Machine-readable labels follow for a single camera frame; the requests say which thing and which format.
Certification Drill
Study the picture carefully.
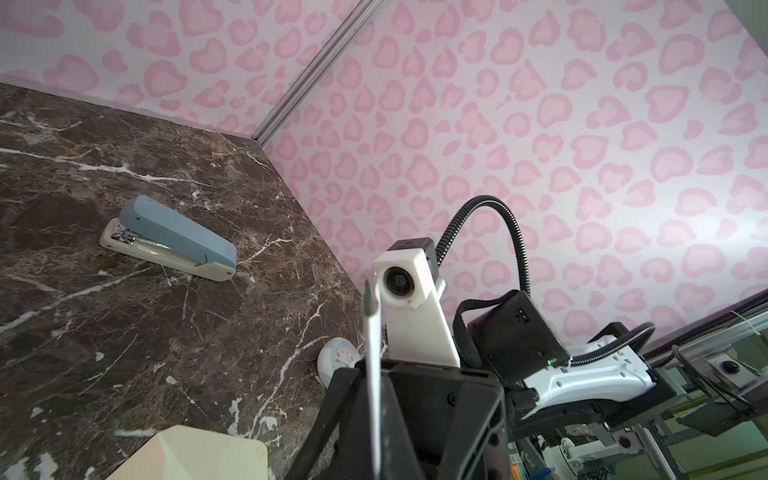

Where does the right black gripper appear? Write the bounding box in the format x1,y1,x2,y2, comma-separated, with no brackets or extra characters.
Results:
285,362,510,479

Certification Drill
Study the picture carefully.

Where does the pink envelope with cream flap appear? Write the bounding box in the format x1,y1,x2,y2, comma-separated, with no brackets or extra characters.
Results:
110,425,268,480

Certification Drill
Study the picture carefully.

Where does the green bordered floral letter paper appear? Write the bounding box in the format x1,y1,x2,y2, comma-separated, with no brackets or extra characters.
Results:
362,279,382,479

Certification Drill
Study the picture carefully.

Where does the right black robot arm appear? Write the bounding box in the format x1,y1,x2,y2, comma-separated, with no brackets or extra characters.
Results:
288,291,767,479

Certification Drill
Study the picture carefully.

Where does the blue grey stapler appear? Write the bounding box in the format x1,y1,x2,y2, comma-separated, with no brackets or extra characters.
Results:
99,195,238,282

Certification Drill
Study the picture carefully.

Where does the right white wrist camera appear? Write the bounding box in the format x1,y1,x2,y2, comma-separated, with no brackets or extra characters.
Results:
372,237,460,368

